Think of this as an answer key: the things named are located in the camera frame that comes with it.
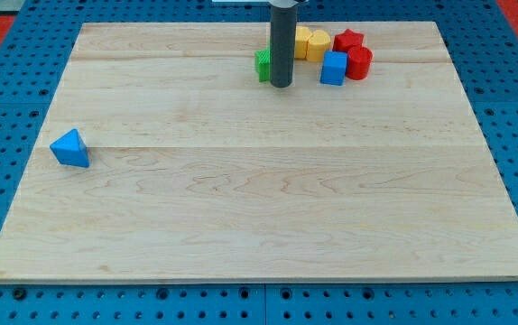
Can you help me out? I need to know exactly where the green star block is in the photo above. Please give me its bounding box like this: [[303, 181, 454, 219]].
[[254, 47, 271, 82]]

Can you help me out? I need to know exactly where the red star block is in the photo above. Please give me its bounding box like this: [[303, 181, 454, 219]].
[[332, 29, 365, 52]]

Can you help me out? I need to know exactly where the blue triangle block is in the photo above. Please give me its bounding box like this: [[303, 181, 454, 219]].
[[50, 128, 90, 168]]

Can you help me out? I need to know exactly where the wooden board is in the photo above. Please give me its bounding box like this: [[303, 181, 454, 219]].
[[0, 22, 518, 284]]

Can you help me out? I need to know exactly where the blue cube block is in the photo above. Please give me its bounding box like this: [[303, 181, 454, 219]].
[[319, 51, 347, 86]]

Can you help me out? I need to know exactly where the yellow heart block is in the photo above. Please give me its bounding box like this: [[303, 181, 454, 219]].
[[306, 30, 331, 62]]

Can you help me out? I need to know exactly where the yellow pentagon block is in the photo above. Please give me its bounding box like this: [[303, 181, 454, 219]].
[[294, 26, 312, 60]]

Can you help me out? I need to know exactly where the red cylinder block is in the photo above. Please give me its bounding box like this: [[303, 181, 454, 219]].
[[346, 46, 373, 80]]

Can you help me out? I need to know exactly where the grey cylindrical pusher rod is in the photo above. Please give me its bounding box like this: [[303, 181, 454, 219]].
[[269, 0, 298, 88]]

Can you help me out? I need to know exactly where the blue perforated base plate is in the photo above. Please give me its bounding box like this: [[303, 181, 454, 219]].
[[0, 0, 518, 324]]

